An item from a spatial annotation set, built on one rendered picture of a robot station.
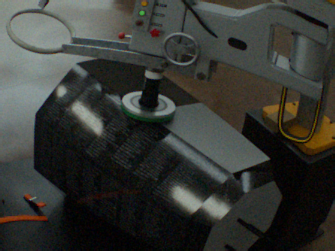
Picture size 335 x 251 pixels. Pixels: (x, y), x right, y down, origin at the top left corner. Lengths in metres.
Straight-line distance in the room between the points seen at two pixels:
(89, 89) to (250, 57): 0.90
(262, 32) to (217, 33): 0.20
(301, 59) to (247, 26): 0.27
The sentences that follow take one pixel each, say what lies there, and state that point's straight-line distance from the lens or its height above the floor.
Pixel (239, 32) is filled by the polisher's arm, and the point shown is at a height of 1.38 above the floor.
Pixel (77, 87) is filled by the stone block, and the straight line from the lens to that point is 3.11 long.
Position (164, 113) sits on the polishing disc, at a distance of 2.70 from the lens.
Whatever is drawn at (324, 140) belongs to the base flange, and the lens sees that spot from 3.20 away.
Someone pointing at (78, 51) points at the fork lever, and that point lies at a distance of 2.74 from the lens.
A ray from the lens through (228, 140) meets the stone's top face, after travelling 2.71.
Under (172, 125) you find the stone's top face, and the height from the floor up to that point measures 0.87.
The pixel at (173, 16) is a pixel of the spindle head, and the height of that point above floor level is 1.37.
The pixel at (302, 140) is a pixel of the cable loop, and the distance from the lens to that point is 2.67.
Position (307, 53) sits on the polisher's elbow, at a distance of 2.43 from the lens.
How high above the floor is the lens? 2.08
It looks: 27 degrees down
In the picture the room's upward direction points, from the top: 11 degrees clockwise
